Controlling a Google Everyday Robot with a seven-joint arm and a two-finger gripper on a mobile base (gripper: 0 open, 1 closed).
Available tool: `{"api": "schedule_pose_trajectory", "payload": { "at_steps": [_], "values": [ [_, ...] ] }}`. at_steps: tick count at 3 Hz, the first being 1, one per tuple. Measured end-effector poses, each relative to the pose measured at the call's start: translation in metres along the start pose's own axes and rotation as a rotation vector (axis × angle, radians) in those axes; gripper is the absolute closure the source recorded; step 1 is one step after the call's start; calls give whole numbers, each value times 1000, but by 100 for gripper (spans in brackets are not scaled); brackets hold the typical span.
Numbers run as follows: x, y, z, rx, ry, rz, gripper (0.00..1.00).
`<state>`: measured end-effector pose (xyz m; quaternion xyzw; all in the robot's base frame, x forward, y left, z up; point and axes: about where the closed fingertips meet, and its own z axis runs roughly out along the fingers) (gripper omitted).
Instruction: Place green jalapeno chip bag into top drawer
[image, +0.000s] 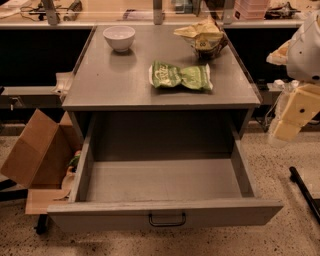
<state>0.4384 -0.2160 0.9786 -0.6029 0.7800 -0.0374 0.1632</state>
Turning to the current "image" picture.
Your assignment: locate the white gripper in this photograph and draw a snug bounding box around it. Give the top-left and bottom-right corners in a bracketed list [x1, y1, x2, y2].
[266, 41, 320, 143]

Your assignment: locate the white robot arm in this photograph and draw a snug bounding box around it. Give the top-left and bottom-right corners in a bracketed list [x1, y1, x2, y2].
[267, 10, 320, 147]

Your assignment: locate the black floor bar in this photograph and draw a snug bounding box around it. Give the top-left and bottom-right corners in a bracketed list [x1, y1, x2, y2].
[289, 166, 320, 224]

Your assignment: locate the brown cardboard box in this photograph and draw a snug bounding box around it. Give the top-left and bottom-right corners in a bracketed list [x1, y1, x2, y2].
[1, 109, 81, 215]

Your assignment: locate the background workbench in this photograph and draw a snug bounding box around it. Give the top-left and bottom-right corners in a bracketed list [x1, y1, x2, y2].
[0, 0, 319, 28]

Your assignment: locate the black drawer handle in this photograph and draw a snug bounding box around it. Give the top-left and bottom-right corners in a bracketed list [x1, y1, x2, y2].
[148, 213, 187, 228]

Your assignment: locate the green jalapeno chip bag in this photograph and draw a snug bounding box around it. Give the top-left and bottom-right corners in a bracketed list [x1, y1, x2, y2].
[148, 61, 213, 91]

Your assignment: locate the grey cabinet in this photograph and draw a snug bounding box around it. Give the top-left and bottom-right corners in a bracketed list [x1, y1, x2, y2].
[61, 24, 262, 161]

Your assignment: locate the white ceramic bowl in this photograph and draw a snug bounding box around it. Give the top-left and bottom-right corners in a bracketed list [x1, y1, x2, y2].
[103, 26, 135, 52]

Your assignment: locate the yellow chip bag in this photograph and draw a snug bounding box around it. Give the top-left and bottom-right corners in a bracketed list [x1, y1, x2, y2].
[174, 17, 228, 59]

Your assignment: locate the open grey top drawer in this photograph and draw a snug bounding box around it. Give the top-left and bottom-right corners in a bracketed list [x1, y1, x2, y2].
[47, 113, 284, 233]

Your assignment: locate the pink storage box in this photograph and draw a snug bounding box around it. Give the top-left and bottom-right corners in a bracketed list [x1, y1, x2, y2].
[234, 0, 270, 20]

